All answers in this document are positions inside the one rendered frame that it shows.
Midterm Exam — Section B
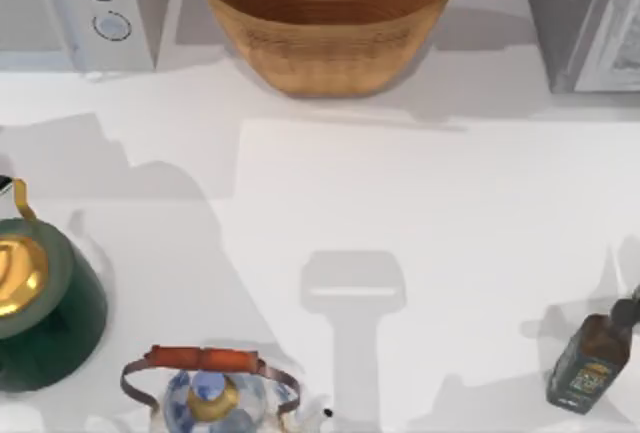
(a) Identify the pale microwave oven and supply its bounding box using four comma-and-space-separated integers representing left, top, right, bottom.
0, 0, 174, 82

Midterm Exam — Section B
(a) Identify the dark green bottle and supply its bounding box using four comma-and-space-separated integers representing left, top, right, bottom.
545, 283, 640, 409

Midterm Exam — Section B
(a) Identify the green and gold kettle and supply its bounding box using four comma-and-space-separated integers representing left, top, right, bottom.
0, 177, 110, 394

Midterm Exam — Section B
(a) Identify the blue and white teapot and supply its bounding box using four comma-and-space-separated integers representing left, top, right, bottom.
119, 344, 335, 433

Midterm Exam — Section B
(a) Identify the woven wooden basket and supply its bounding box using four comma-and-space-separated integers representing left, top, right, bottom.
201, 0, 456, 100

